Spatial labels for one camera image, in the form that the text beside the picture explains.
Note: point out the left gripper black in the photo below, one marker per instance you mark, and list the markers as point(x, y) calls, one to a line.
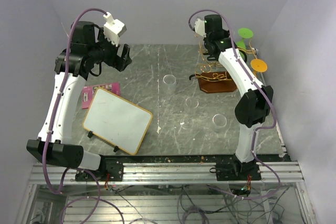
point(125, 60)

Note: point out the clear tumbler glass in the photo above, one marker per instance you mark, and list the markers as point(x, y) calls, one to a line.
point(169, 83)

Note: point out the clear champagne flute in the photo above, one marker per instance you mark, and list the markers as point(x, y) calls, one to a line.
point(190, 106)

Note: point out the clear wine glass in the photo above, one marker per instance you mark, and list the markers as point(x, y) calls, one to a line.
point(217, 127)

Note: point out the green plastic wine glass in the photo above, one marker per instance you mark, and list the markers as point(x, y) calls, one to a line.
point(244, 43)

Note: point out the orange plastic wine glass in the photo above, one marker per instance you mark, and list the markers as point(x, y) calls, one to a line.
point(258, 66)

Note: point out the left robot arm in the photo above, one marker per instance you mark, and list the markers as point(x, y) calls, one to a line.
point(53, 145)

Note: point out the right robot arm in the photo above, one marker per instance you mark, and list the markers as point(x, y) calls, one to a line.
point(255, 102)

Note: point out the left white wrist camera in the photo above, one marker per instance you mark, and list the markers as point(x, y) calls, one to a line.
point(113, 29)

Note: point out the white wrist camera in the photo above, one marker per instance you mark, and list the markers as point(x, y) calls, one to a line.
point(199, 27)
point(113, 29)

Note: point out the white board with yellow frame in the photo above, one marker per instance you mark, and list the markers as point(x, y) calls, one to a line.
point(117, 121)

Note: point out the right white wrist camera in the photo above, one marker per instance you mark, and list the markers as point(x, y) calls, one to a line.
point(199, 27)

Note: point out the gold wire wine glass rack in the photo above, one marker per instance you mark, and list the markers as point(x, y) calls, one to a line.
point(227, 72)

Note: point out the aluminium rail frame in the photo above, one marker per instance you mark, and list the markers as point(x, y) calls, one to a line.
point(178, 173)

